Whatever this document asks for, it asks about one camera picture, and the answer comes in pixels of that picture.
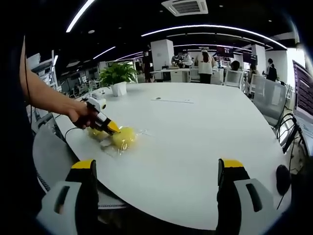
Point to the person's dark clothing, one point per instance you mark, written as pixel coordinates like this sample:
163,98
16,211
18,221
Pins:
14,147

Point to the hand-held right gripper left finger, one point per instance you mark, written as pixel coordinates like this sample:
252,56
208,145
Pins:
73,203

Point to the black computer mouse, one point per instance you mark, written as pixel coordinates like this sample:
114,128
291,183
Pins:
283,178

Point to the long curved ceiling light strip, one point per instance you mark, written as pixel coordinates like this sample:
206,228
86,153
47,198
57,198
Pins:
212,27

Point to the green plant in white pot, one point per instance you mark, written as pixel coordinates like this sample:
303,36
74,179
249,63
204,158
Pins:
117,74

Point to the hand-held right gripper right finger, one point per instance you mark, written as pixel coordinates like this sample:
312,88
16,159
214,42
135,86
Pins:
234,203

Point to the white storage shelf rack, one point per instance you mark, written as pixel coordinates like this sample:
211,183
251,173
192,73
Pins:
44,69

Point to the laptop computer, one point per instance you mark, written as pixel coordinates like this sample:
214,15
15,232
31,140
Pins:
304,93

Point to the white office desk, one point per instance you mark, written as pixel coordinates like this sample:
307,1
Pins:
171,74

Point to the short ceiling light strip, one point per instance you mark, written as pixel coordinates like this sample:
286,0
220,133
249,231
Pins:
104,52

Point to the person's left hand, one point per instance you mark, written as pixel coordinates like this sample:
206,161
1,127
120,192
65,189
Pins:
80,115

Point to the white ceiling air conditioner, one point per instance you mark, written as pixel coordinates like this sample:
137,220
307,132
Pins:
184,7

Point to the black metal stand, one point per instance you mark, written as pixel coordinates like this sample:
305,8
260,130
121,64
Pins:
292,134

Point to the white office chair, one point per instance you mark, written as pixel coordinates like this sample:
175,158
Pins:
234,78

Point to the dark wall screen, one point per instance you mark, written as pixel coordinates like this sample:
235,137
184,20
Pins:
225,52

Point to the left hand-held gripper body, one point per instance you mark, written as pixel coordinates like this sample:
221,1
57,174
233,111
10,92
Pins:
96,104

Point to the straight ceiling light strip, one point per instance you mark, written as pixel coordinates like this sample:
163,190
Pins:
79,16

